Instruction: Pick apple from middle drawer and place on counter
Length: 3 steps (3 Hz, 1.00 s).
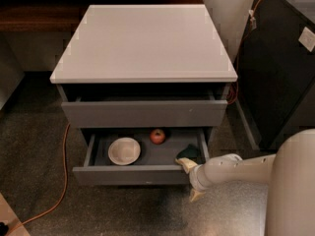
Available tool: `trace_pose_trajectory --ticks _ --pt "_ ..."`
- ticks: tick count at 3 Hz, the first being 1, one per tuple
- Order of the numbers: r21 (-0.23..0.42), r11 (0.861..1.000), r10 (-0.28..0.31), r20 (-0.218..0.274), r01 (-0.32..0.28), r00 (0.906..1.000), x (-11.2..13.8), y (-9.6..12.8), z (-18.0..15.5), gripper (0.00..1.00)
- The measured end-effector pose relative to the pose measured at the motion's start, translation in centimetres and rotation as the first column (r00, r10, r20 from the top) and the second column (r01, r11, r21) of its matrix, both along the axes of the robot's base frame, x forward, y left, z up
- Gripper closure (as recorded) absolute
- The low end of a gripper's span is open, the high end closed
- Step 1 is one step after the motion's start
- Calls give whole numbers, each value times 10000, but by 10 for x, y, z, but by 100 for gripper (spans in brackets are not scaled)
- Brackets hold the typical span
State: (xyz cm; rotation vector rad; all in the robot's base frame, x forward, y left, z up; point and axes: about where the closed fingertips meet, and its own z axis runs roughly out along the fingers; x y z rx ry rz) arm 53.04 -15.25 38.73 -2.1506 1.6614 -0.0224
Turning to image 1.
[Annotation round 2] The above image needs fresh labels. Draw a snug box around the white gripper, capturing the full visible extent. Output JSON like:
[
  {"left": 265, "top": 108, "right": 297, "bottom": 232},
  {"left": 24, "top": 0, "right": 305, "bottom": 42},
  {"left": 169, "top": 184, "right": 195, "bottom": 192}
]
[{"left": 175, "top": 157, "right": 210, "bottom": 203}]

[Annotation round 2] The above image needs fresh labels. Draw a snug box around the red apple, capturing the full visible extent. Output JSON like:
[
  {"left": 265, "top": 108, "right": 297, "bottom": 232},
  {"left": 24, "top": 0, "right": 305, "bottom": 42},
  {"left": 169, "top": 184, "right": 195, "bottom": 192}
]
[{"left": 150, "top": 129, "right": 165, "bottom": 145}]

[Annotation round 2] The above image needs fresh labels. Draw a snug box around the grey drawer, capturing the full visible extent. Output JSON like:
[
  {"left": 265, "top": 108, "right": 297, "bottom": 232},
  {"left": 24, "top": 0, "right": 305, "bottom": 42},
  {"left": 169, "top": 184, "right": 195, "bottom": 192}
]
[
  {"left": 61, "top": 97, "right": 227, "bottom": 128},
  {"left": 73, "top": 128, "right": 209, "bottom": 186}
]

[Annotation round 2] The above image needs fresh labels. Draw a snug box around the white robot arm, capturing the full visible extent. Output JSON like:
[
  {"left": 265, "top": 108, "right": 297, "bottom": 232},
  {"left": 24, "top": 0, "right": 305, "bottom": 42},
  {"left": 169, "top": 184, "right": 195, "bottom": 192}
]
[{"left": 175, "top": 129, "right": 315, "bottom": 236}]

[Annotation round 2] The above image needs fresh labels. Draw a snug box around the grey top drawer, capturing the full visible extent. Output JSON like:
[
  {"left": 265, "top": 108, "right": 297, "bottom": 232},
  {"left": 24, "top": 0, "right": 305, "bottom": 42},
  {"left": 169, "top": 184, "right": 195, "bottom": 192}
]
[{"left": 61, "top": 97, "right": 227, "bottom": 128}]

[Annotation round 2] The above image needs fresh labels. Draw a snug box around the grey drawer cabinet white top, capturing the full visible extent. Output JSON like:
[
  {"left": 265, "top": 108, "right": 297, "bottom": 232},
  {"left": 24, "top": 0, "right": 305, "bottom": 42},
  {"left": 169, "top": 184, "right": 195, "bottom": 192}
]
[{"left": 48, "top": 4, "right": 238, "bottom": 186}]

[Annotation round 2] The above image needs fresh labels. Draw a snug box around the green yellow sponge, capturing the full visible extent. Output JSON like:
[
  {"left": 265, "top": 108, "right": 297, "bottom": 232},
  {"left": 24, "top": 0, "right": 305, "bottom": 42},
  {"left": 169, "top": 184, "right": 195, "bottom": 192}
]
[{"left": 176, "top": 145, "right": 199, "bottom": 159}]

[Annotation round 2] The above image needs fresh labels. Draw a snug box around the white ceramic bowl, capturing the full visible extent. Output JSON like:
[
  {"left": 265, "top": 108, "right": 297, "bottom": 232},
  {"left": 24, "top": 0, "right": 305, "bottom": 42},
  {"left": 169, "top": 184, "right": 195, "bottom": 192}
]
[{"left": 107, "top": 138, "right": 141, "bottom": 165}]

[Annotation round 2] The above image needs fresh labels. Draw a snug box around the dark wooden shelf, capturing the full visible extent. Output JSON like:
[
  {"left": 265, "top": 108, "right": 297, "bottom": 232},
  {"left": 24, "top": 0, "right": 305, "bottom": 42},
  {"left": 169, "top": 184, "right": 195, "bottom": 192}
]
[{"left": 0, "top": 0, "right": 203, "bottom": 32}]

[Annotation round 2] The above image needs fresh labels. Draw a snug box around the orange cable on floor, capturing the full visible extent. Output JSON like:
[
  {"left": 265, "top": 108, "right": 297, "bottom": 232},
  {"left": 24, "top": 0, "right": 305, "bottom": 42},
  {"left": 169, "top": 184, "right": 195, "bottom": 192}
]
[{"left": 4, "top": 123, "right": 71, "bottom": 236}]

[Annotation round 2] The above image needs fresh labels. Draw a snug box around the white wall outlet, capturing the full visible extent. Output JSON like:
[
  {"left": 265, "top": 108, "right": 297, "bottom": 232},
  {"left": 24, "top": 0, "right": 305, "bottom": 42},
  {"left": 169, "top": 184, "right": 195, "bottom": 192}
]
[{"left": 298, "top": 27, "right": 315, "bottom": 52}]

